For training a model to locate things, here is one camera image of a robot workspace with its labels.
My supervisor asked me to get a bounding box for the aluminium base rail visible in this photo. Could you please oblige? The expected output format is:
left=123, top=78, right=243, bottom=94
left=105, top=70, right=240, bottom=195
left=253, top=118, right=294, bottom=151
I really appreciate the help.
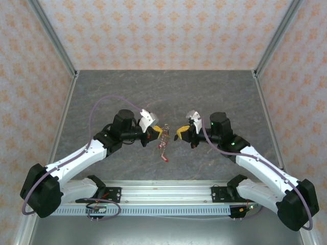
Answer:
left=62, top=180, right=259, bottom=205

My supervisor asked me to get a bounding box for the aluminium frame post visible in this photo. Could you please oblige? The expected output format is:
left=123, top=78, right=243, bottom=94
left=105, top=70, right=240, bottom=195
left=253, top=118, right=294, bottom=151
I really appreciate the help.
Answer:
left=251, top=0, right=305, bottom=79
left=27, top=0, right=79, bottom=79

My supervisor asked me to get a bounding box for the small green controller board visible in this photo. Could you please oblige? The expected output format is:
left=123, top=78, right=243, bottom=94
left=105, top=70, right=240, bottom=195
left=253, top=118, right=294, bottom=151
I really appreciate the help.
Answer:
left=239, top=204, right=256, bottom=214
left=85, top=205, right=108, bottom=214

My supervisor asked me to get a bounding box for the slotted grey cable duct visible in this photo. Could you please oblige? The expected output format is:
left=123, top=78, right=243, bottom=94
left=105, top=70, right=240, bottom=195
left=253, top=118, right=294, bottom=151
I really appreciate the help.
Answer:
left=55, top=205, right=232, bottom=216

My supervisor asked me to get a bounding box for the aluminium table side rail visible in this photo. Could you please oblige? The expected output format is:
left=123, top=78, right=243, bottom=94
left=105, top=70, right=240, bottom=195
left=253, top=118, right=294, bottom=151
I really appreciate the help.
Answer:
left=13, top=73, right=80, bottom=245
left=252, top=72, right=319, bottom=245

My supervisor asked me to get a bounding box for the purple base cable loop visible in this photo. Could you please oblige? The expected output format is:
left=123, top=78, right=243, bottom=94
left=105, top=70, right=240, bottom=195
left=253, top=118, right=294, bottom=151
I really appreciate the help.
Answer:
left=85, top=198, right=122, bottom=222

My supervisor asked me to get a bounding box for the grey metal front panel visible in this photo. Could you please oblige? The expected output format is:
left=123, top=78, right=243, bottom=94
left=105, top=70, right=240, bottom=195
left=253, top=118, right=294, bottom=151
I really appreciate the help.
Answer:
left=28, top=215, right=305, bottom=245

